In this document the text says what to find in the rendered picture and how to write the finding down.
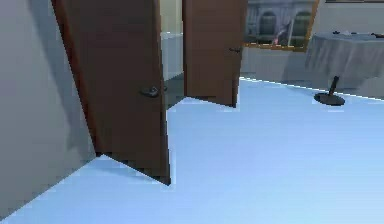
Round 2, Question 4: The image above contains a narrow brown room door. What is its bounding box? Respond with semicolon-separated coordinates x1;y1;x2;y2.
181;0;250;109

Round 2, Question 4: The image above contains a table with grey cloth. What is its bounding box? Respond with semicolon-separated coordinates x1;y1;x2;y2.
304;31;384;107

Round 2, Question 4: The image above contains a gold framed wall picture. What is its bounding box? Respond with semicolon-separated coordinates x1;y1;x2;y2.
242;0;321;53

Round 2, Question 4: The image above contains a black door handle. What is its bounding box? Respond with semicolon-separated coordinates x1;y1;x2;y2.
139;85;168;99

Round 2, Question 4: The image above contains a large brown room door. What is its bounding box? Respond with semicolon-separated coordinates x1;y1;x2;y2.
50;0;172;187

